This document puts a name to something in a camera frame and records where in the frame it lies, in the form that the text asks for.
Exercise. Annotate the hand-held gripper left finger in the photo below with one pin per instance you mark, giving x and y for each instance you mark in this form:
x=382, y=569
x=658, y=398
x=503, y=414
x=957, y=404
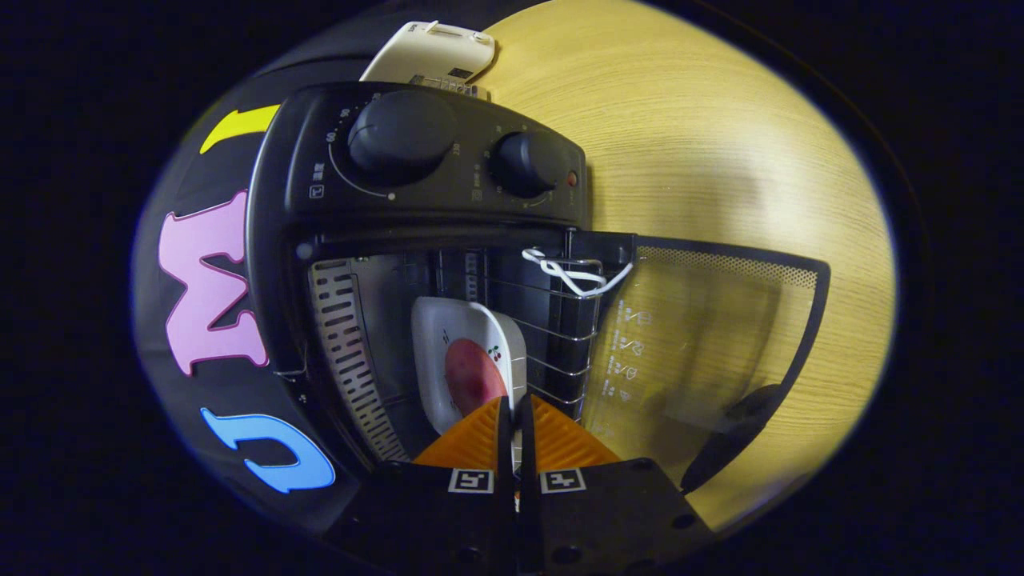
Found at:
x=505, y=456

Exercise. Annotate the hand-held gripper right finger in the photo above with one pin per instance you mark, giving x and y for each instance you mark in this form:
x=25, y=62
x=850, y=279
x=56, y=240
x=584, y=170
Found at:
x=526, y=456

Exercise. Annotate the pink round bun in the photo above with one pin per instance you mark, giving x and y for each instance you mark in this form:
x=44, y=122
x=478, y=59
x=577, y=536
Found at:
x=472, y=376

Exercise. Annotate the white square plate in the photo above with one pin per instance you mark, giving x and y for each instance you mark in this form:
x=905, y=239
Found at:
x=436, y=328

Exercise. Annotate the black toaster oven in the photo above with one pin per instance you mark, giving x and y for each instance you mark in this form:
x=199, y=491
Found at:
x=432, y=200

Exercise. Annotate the white bread toaster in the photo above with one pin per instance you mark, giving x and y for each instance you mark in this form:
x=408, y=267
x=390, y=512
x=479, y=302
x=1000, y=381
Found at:
x=424, y=56

